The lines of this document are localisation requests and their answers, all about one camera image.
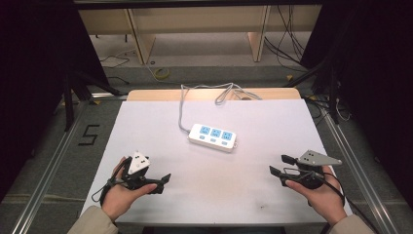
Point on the white power strip blue sockets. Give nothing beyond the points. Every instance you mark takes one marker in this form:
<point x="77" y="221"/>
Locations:
<point x="212" y="137"/>

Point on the person's left hand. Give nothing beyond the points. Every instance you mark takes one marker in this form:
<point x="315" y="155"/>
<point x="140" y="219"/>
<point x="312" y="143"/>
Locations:
<point x="118" y="196"/>

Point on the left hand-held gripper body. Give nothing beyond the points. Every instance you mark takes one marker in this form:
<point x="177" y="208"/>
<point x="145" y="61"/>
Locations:
<point x="139" y="163"/>

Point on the dark curtain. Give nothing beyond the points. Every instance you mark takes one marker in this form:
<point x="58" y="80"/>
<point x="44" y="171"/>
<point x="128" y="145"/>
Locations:
<point x="35" y="81"/>
<point x="376" y="81"/>

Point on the black metal stand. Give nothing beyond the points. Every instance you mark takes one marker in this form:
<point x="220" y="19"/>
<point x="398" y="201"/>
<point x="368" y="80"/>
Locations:
<point x="331" y="91"/>

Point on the yellow tape roll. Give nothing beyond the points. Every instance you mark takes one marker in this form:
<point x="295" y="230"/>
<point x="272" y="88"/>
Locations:
<point x="161" y="73"/>

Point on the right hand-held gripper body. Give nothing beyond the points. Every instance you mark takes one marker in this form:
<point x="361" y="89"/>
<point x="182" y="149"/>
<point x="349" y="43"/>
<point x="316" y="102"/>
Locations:
<point x="316" y="159"/>

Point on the aluminium floor rail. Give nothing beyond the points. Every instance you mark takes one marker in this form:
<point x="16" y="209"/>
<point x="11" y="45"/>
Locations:
<point x="48" y="169"/>
<point x="360" y="175"/>

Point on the person's right hand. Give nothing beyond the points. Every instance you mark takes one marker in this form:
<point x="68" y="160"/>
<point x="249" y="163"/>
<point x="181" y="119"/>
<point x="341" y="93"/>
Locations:
<point x="326" y="198"/>

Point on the black tripod stand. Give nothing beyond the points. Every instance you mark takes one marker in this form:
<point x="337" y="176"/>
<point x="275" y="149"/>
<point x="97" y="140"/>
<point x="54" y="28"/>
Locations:
<point x="69" y="97"/>

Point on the light wooden shelf unit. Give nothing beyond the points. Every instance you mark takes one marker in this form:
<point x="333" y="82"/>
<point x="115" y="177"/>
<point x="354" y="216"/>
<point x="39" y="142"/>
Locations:
<point x="201" y="19"/>

